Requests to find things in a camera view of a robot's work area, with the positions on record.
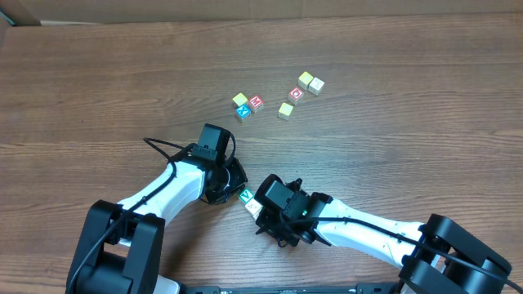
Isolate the green A wooden block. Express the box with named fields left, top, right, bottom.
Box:
left=239, top=188, right=254, bottom=204

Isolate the blue T wooden block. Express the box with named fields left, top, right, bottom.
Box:
left=245, top=198, right=263, bottom=219

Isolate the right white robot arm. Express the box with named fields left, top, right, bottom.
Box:
left=253, top=175, right=522, bottom=293

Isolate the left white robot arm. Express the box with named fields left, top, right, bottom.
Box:
left=66, top=159, right=247, bottom=294

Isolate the blue X wooden block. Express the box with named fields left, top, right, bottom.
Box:
left=235, top=104, right=252, bottom=123

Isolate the yellow top wooden block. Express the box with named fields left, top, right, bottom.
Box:
left=232, top=92, right=248, bottom=108

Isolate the red M wooden block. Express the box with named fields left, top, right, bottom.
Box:
left=248, top=95, right=265, bottom=114

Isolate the yellow block with drawing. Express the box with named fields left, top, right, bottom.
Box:
left=278, top=102, right=294, bottom=120

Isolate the red Q wooden block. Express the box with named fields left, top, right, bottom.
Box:
left=288, top=87, right=305, bottom=105

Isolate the far yellow top block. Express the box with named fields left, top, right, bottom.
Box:
left=297, top=71, right=314, bottom=90

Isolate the plain white wooden block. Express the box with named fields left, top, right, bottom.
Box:
left=308, top=77, right=325, bottom=96

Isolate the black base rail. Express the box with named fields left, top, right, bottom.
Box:
left=181, top=282, right=399, bottom=294

